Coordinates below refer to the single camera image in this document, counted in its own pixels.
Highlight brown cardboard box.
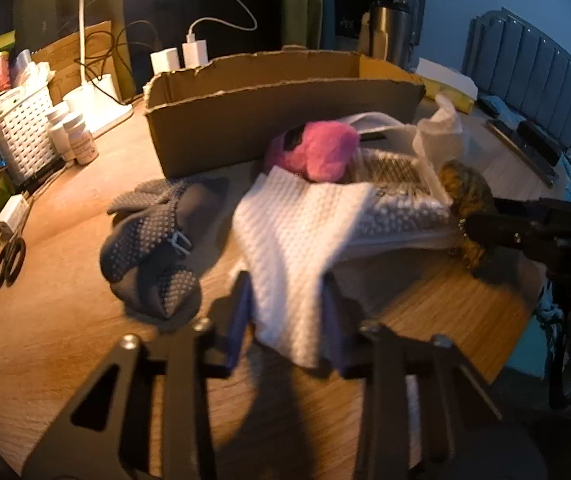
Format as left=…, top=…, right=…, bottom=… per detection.
left=143, top=51, right=426, bottom=179

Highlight yellow white tissue pack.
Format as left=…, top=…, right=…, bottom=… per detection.
left=415, top=57, right=479, bottom=113

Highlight pink fuzzy ball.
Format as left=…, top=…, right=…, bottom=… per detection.
left=264, top=120, right=359, bottom=183

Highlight brown cardboard sheet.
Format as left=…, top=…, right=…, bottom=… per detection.
left=30, top=20, right=116, bottom=106

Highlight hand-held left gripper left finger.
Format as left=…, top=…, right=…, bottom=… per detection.
left=20, top=270, right=261, bottom=480

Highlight white plastic bag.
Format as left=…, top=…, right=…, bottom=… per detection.
left=338, top=92, right=469, bottom=173

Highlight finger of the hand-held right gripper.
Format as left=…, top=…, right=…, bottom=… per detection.
left=490, top=197, right=549, bottom=216
left=463, top=212, right=553, bottom=263

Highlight crumpled white plastic wrap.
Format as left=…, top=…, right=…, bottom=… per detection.
left=10, top=50, right=56, bottom=92

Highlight white charging cable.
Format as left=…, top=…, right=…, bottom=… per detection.
left=187, top=0, right=258, bottom=43

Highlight black remote control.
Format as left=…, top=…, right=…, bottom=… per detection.
left=515, top=120, right=571, bottom=166

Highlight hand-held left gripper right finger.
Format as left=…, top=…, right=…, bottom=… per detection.
left=321, top=272, right=549, bottom=480

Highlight dark flat bar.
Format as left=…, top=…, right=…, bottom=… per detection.
left=485, top=117, right=561, bottom=187

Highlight white pill bottle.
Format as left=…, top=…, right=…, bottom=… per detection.
left=46, top=102, right=71, bottom=126
left=64, top=112, right=99, bottom=165
left=48, top=122, right=76, bottom=162

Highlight brown yarn ball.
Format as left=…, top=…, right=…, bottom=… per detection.
left=438, top=159, right=496, bottom=271

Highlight grey padded headboard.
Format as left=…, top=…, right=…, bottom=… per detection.
left=462, top=7, right=571, bottom=153

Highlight black scissors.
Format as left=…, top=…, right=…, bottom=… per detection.
left=0, top=235, right=27, bottom=286

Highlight steel tumbler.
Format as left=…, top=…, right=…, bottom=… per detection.
left=368, top=0, right=416, bottom=68

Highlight white textured cloth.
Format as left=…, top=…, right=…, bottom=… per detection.
left=233, top=166, right=373, bottom=368

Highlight white power adapter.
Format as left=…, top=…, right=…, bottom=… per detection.
left=0, top=195, right=31, bottom=233

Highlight white charger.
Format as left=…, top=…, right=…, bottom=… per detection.
left=150, top=49, right=181, bottom=77
left=182, top=34, right=210, bottom=68

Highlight yellow curtain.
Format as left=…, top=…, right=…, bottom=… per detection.
left=282, top=0, right=323, bottom=51

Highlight white plastic basket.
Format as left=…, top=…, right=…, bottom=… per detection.
left=0, top=82, right=64, bottom=186

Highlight white desk lamp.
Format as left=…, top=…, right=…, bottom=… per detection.
left=36, top=0, right=154, bottom=136

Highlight grey dotted gloves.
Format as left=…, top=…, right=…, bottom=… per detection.
left=99, top=176, right=231, bottom=321

